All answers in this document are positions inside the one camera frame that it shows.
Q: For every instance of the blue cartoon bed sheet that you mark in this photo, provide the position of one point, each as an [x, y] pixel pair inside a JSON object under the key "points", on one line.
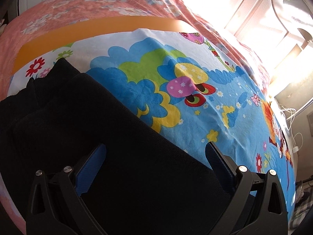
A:
{"points": [[176, 80]]}

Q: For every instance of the white headboard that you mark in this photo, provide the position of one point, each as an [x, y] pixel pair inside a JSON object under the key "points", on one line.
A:
{"points": [[255, 23]]}

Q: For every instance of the black pants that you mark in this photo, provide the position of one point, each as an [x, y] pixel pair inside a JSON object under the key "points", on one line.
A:
{"points": [[74, 160]]}

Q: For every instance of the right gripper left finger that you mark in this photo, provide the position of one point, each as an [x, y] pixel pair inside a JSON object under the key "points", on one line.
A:
{"points": [[56, 206]]}

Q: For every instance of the white power adapter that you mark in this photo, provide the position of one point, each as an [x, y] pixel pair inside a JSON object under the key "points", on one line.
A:
{"points": [[295, 149]]}

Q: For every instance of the pink floral bedspread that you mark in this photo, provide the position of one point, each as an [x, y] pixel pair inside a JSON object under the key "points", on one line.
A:
{"points": [[55, 14]]}

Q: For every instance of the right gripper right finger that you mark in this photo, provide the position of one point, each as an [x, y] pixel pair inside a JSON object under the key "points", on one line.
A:
{"points": [[256, 205]]}

